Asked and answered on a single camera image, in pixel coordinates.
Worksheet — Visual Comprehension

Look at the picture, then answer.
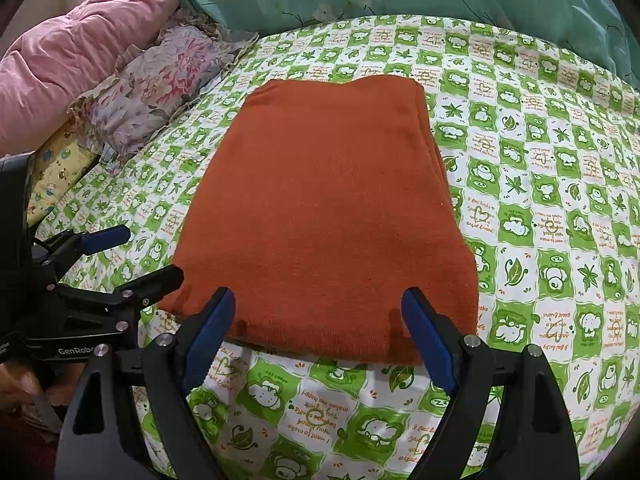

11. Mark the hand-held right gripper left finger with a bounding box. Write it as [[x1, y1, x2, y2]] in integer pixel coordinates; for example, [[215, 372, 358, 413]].
[[54, 287, 237, 480]]

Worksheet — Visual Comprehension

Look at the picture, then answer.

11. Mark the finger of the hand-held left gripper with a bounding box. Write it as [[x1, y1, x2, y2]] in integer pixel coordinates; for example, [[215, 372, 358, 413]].
[[47, 265, 185, 333], [32, 226, 132, 267]]

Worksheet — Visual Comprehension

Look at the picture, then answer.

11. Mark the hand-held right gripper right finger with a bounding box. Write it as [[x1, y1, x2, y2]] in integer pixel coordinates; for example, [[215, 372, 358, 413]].
[[401, 287, 583, 480]]

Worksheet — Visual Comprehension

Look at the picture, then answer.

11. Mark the orange knitted sweater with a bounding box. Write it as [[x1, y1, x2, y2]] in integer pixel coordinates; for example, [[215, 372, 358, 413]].
[[159, 75, 480, 366]]

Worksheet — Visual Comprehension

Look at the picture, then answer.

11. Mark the yellow patterned pillow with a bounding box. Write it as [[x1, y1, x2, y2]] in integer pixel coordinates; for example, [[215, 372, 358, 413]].
[[25, 125, 101, 226]]

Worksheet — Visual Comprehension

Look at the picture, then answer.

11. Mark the floral ruffled pillow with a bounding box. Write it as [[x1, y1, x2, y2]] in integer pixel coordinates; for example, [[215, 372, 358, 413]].
[[70, 25, 258, 163]]

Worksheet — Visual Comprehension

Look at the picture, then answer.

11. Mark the green printed bed sheet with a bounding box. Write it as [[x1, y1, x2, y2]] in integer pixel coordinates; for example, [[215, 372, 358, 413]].
[[30, 12, 640, 480]]

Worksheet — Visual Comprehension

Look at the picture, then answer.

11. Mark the pink quilt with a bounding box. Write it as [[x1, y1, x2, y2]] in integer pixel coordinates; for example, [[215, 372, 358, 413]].
[[0, 0, 186, 156]]

